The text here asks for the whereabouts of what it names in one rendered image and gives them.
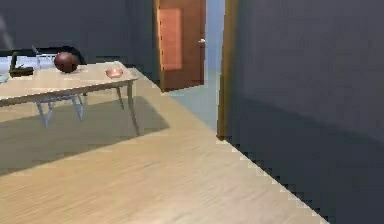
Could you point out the small pink bowl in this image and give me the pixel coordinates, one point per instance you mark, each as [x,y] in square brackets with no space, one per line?
[114,72]

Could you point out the dark red ball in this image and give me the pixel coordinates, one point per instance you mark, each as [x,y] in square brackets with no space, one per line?
[66,62]

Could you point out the black laptop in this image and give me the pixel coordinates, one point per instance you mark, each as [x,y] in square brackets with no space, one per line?
[20,70]

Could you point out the pale blue chair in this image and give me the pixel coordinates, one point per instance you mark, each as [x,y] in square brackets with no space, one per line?
[50,103]

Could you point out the brown wooden room door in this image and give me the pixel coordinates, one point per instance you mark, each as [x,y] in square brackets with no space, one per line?
[181,43]

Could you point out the pale wooden table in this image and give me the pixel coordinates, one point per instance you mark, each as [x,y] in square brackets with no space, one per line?
[60,83]

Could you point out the brown wooden door frame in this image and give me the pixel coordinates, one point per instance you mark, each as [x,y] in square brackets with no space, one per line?
[227,66]

